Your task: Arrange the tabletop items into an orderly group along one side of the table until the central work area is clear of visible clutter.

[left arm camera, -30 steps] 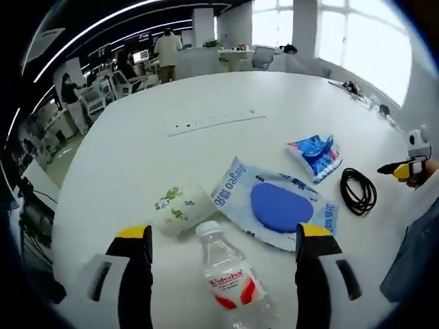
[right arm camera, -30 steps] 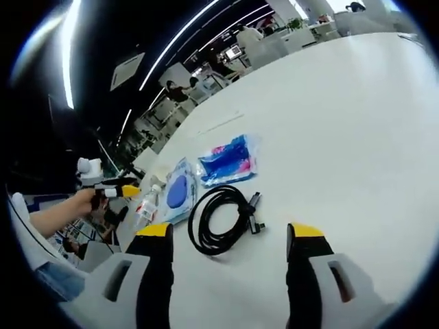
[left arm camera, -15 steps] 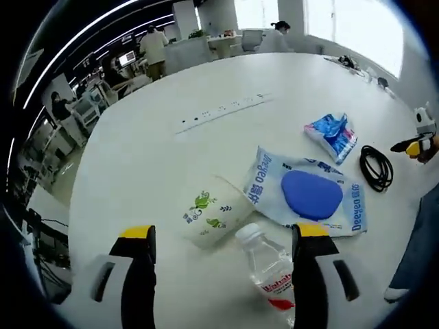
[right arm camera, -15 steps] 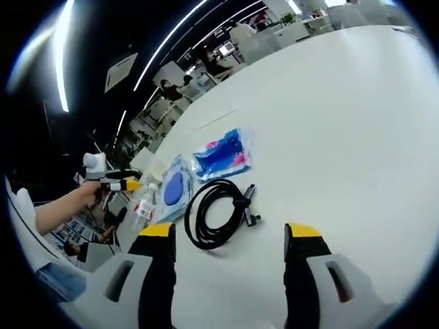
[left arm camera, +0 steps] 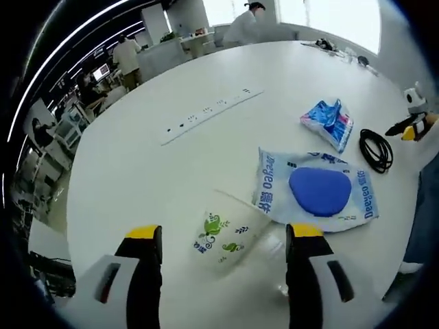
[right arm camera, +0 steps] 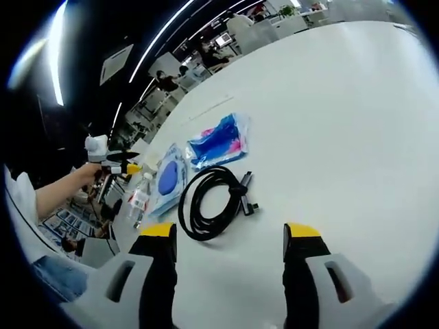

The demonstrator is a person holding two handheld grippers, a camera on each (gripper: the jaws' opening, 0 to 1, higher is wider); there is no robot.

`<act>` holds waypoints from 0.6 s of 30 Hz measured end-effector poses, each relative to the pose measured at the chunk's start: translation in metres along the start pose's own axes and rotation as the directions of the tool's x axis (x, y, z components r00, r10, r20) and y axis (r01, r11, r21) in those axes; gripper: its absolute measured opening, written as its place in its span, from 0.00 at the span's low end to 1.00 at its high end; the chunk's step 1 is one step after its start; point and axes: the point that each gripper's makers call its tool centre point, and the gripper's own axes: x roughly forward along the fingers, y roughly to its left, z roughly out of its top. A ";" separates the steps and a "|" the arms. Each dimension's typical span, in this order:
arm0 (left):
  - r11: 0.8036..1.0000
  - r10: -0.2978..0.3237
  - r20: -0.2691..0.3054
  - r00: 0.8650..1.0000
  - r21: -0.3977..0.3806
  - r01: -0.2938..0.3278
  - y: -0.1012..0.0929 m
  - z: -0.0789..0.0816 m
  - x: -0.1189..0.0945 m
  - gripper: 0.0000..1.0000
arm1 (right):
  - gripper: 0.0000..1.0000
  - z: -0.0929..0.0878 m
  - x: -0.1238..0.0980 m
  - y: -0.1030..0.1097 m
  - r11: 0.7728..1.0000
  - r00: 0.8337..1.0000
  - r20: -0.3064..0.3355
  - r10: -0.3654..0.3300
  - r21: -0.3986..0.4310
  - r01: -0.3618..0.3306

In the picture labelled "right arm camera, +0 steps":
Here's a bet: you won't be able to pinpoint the person's left hand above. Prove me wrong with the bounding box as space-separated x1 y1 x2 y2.
77 164 111 193

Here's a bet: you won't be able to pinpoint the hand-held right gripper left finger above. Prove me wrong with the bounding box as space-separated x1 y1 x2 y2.
64 221 178 329

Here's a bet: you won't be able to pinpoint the person's white shirt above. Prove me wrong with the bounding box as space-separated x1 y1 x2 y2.
2 164 39 226

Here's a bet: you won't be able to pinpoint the person's blue jeans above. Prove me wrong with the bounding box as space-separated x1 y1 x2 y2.
29 254 89 304

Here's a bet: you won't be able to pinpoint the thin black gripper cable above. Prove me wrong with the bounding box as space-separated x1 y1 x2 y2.
86 184 119 254

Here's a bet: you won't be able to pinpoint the blue white plastic bag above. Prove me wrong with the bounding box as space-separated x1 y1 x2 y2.
186 112 252 173

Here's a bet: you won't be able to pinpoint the clear packet with blue disc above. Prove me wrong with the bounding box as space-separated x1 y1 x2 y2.
147 143 190 217

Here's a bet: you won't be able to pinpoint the white table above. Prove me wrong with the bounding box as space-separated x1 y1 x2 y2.
108 20 437 329

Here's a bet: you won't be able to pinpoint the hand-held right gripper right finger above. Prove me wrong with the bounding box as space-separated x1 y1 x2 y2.
282 222 396 329

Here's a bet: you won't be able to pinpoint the ceiling air vent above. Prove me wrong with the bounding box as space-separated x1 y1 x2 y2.
99 43 135 86

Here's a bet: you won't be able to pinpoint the clear plastic water bottle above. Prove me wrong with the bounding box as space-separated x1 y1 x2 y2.
126 171 154 230

